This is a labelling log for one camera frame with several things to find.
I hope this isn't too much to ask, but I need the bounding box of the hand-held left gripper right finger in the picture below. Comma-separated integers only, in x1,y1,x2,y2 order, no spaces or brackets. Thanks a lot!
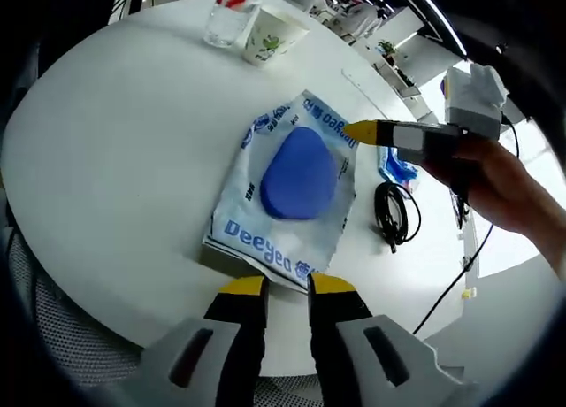
307,272,482,407

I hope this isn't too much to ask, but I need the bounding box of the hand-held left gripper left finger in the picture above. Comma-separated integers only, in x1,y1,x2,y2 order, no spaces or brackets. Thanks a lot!
132,273,270,407

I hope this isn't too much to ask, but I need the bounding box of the clear blue plastic packet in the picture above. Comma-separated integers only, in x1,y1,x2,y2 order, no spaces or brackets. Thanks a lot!
378,146,421,191

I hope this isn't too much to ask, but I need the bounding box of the black cable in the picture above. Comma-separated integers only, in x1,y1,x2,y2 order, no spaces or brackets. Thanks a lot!
373,180,422,254

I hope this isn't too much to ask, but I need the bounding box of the white bag with blue pad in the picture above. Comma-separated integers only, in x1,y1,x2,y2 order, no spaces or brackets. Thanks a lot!
202,88,358,293

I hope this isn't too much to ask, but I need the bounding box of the floral paper cup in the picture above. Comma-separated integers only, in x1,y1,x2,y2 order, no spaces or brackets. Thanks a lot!
241,4,310,66

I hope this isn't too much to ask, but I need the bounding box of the clear plastic water bottle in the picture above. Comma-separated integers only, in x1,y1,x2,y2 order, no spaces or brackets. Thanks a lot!
203,0,266,49

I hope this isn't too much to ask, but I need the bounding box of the person's right hand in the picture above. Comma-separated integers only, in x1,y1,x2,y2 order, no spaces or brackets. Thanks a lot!
425,136,539,238

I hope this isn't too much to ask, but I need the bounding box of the table socket cover plate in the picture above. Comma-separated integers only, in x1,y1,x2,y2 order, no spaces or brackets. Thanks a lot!
340,68,393,123

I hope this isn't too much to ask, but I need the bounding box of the potted green plant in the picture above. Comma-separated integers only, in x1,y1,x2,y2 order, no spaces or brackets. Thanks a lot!
378,39,397,65

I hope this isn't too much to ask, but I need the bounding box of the grey mesh office chair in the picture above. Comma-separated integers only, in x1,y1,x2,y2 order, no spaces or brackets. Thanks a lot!
6,227,319,407

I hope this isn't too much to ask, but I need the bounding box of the white table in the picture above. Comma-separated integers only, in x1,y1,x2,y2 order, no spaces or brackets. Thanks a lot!
0,0,478,377

